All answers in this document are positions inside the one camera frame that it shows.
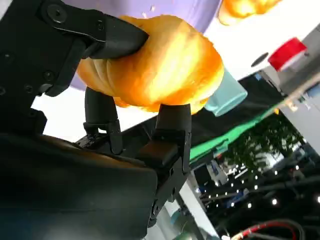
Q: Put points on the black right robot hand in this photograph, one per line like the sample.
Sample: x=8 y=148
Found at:
x=62 y=190

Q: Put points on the orange toy bread roll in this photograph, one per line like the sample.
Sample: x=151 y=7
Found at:
x=240 y=10
x=162 y=67

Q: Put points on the green cloth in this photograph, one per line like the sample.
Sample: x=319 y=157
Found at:
x=225 y=140

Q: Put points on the pale green mug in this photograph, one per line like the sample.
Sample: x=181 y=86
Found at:
x=227 y=97

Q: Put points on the black cloth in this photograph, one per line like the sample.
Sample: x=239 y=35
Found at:
x=237 y=117

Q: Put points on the lilac plate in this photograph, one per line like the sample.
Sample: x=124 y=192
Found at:
x=180 y=12

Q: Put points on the red cap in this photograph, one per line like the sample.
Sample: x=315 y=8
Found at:
x=287 y=53

